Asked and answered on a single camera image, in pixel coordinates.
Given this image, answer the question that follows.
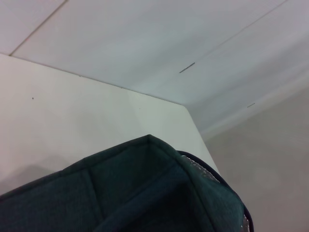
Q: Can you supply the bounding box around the dark teal insulated lunch bag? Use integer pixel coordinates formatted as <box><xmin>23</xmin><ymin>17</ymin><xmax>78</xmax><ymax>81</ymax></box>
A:
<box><xmin>0</xmin><ymin>134</ymin><xmax>254</xmax><ymax>232</ymax></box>

